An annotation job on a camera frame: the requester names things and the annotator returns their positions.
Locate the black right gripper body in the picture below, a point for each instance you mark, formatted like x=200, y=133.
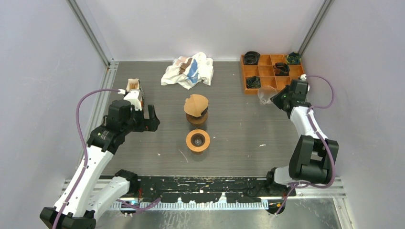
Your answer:
x=289, y=96

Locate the brown paper coffee filter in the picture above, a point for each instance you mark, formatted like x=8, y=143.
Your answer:
x=195, y=105

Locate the orange wooden compartment tray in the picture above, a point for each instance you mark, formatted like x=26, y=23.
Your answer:
x=266, y=72

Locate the crumpled white plastic bag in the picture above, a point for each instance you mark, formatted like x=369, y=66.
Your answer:
x=188, y=71

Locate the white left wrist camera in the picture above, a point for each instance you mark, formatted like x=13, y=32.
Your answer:
x=135, y=97

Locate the rolled dark green tie front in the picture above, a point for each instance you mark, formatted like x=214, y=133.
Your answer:
x=253, y=82

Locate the small glass carafe wood collar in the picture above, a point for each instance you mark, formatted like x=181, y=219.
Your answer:
x=197, y=144

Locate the rolled orange floral tie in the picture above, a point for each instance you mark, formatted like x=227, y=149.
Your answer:
x=281, y=69

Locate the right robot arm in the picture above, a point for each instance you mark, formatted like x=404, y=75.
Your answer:
x=313, y=160

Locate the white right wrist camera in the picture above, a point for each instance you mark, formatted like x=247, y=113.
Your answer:
x=303, y=77

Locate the rolled dark tie back left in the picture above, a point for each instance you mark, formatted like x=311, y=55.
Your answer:
x=251, y=58

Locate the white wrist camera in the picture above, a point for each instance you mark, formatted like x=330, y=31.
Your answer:
x=303, y=77
x=135, y=97

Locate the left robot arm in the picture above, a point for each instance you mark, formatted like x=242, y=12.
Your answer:
x=77, y=208

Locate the rolled green floral tie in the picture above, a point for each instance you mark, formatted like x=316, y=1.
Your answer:
x=293, y=58

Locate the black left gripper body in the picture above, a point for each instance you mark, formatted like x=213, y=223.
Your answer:
x=136, y=123

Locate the orange coffee filter box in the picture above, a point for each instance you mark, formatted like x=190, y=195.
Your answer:
x=134, y=84

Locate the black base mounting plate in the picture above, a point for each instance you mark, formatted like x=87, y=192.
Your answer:
x=206, y=189

